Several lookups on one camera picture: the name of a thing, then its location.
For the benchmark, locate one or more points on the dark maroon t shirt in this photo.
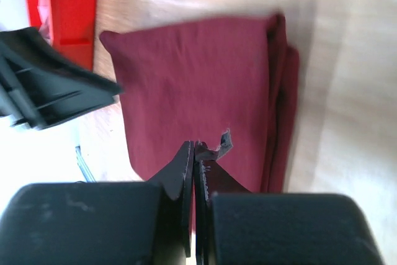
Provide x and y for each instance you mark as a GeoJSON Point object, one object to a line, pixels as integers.
{"type": "Point", "coordinates": [193, 81]}

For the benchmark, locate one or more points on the red plastic bin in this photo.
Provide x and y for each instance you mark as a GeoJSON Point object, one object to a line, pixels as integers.
{"type": "Point", "coordinates": [72, 25]}

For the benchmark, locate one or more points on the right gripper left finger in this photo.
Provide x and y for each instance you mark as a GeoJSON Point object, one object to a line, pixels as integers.
{"type": "Point", "coordinates": [103, 222]}

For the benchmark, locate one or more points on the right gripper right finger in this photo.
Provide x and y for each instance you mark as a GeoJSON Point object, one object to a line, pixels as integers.
{"type": "Point", "coordinates": [236, 226]}

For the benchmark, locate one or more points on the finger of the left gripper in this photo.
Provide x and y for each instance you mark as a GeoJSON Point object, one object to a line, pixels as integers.
{"type": "Point", "coordinates": [40, 88]}

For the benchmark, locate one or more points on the pink crumpled t shirt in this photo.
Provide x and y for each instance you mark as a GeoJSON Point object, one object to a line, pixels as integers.
{"type": "Point", "coordinates": [44, 15]}

